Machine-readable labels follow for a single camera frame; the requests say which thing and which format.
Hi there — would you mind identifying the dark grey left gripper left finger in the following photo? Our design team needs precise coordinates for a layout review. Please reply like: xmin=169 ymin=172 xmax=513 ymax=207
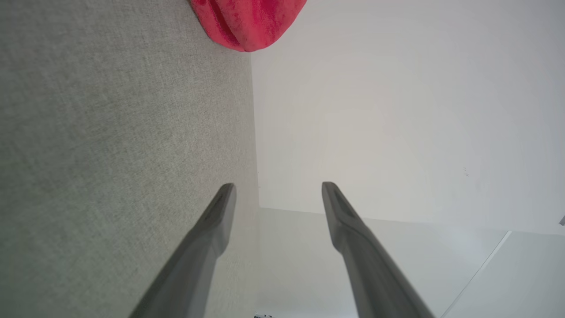
xmin=129 ymin=183 xmax=237 ymax=318

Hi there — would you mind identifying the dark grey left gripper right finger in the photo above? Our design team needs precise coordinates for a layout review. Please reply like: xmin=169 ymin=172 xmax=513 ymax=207
xmin=322 ymin=182 xmax=435 ymax=318

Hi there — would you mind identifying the red Bulls basketball jersey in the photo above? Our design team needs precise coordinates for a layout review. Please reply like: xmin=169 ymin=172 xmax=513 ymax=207
xmin=190 ymin=0 xmax=307 ymax=53

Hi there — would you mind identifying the grey fabric sofa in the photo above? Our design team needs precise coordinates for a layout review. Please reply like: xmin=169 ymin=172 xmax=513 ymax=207
xmin=0 ymin=0 xmax=261 ymax=318

